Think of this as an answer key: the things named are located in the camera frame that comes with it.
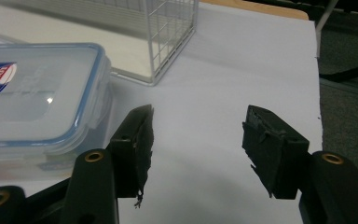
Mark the white metal stand leg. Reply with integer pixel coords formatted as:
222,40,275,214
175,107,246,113
314,0,339,59

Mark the white wire basket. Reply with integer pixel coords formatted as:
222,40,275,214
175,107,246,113
0,0,200,87

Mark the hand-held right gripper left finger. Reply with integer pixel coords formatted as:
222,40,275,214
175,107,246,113
105,104,155,209

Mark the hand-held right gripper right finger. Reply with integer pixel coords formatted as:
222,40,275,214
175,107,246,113
241,105,311,201

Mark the clear plastic container blue-rimmed lid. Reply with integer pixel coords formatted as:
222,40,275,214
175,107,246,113
0,42,115,182

